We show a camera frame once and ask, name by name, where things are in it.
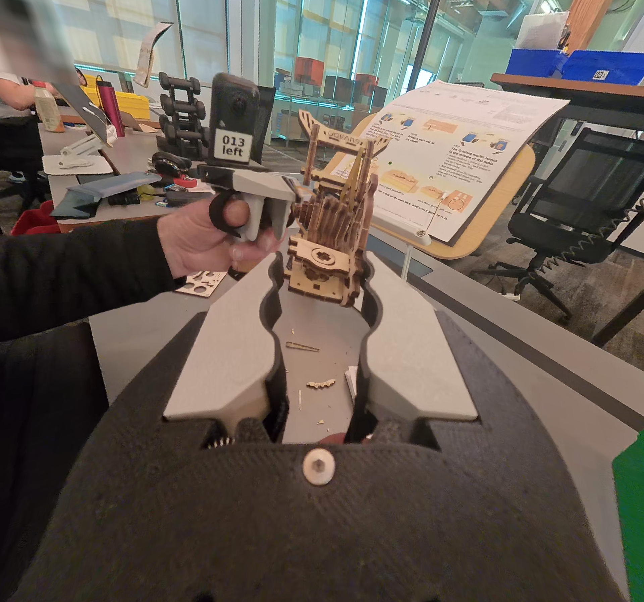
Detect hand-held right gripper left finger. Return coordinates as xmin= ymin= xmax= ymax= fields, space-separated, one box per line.
xmin=162 ymin=252 xmax=290 ymax=442

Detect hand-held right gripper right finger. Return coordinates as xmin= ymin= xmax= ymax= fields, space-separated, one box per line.
xmin=352 ymin=251 xmax=479 ymax=438

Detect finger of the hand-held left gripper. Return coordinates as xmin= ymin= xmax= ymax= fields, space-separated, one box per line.
xmin=232 ymin=168 xmax=304 ymax=241

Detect wooden mechanical model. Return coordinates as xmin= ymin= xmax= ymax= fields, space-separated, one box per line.
xmin=284 ymin=109 xmax=393 ymax=308

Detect person's left forearm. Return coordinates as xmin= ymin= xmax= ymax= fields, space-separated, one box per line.
xmin=0 ymin=217 xmax=187 ymax=341

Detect person's left hand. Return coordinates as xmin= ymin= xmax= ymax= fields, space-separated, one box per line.
xmin=158 ymin=199 xmax=285 ymax=281

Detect black dumbbell rack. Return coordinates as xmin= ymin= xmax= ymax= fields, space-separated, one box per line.
xmin=158 ymin=71 xmax=212 ymax=160

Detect wooden sheet with holes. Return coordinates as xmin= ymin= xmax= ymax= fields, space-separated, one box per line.
xmin=176 ymin=270 xmax=228 ymax=299

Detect hanging paper strip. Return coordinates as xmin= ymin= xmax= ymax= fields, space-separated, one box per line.
xmin=133 ymin=21 xmax=174 ymax=87

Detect yellow plastic bin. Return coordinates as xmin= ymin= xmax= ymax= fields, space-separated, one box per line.
xmin=80 ymin=75 xmax=152 ymax=121

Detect grey desk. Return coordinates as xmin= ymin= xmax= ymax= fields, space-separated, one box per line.
xmin=38 ymin=109 xmax=217 ymax=233

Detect maroon water bottle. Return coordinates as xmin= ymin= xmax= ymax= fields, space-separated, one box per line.
xmin=96 ymin=76 xmax=125 ymax=139

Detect dark tilted board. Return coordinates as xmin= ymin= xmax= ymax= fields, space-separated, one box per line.
xmin=48 ymin=81 xmax=114 ymax=147

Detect grey-blue folder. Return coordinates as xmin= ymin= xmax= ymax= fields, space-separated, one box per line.
xmin=50 ymin=172 xmax=163 ymax=220

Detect white stand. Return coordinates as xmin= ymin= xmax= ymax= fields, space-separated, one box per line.
xmin=43 ymin=134 xmax=111 ymax=175

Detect beige bottle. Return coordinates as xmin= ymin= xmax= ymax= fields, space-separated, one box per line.
xmin=33 ymin=83 xmax=65 ymax=132

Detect instruction sheet stand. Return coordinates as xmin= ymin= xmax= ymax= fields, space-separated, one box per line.
xmin=370 ymin=79 xmax=572 ymax=281

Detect red bag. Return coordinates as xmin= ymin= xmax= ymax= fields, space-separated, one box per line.
xmin=10 ymin=200 xmax=63 ymax=235

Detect black office chair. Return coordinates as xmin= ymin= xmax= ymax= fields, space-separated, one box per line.
xmin=470 ymin=126 xmax=644 ymax=326

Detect green plastic bin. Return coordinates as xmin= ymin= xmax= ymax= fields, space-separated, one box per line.
xmin=611 ymin=430 xmax=644 ymax=602

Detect blue plastic bin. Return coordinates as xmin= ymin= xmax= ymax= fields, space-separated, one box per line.
xmin=505 ymin=49 xmax=569 ymax=77
xmin=561 ymin=50 xmax=644 ymax=85

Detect white box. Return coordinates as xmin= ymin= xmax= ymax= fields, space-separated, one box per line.
xmin=518 ymin=12 xmax=569 ymax=52

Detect wooden support pillar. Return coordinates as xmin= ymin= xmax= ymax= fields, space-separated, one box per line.
xmin=566 ymin=0 xmax=637 ymax=52

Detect coiled cable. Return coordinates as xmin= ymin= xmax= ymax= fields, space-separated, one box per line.
xmin=528 ymin=200 xmax=644 ymax=286

